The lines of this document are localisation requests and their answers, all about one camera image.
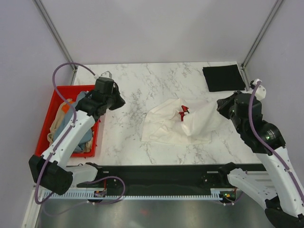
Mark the light blue t-shirt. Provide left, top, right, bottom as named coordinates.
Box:
left=54, top=90, right=95, bottom=154

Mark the beige t-shirt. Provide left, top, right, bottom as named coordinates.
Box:
left=47, top=102, right=94, bottom=153

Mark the orange garment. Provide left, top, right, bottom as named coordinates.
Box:
left=61, top=104, right=69, bottom=114

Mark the folded black t-shirt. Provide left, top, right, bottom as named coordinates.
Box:
left=202, top=65, right=246, bottom=92

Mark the white slotted cable duct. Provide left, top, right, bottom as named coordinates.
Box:
left=50, top=188, right=222, bottom=201

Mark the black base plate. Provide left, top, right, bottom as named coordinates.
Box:
left=77, top=164, right=233, bottom=195

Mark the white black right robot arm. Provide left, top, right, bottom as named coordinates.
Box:
left=217, top=91, right=304, bottom=228

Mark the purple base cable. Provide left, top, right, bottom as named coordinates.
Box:
left=85, top=175, right=126, bottom=206

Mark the left aluminium frame post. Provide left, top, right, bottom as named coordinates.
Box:
left=33, top=0, right=78, bottom=72

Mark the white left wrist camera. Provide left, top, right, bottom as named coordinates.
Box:
left=94, top=71, right=113, bottom=80

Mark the white t-shirt red print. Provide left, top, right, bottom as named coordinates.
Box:
left=142, top=98, right=227, bottom=145

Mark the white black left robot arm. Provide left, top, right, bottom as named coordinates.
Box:
left=29, top=77, right=125, bottom=195

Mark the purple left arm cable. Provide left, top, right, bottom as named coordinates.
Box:
left=34, top=62, right=100, bottom=205

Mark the red plastic bin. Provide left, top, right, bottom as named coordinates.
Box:
left=35, top=85, right=104, bottom=158

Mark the aluminium frame post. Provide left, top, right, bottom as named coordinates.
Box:
left=33, top=0, right=78, bottom=72
left=240, top=0, right=285, bottom=71

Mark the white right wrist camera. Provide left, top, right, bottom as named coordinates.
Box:
left=249, top=79, right=266, bottom=101

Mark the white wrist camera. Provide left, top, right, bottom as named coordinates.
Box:
left=249, top=79, right=266, bottom=101
left=94, top=71, right=113, bottom=80

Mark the right aluminium frame post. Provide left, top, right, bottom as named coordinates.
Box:
left=240, top=0, right=285, bottom=71

